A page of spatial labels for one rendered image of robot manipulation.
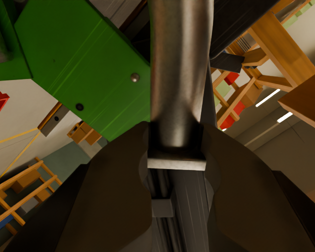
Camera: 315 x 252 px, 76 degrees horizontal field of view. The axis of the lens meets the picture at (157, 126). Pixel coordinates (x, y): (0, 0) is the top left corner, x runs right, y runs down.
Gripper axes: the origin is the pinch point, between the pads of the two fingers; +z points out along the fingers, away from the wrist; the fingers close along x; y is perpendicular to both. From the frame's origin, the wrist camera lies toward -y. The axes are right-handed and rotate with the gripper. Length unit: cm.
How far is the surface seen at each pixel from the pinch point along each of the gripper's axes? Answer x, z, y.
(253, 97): 169, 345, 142
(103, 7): -20, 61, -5
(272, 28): 43, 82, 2
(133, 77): -4.2, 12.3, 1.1
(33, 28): -14.8, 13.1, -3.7
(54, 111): -22.3, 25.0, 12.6
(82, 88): -10.5, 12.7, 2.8
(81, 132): -247, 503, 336
